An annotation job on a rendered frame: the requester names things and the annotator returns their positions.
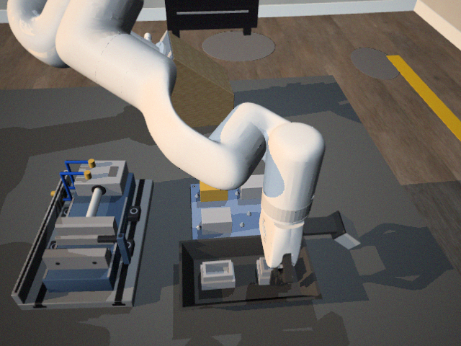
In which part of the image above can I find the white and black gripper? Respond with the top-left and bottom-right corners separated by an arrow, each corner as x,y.
259,205 -> 310,286

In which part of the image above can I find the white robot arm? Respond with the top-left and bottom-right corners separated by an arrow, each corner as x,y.
7,0 -> 361,249

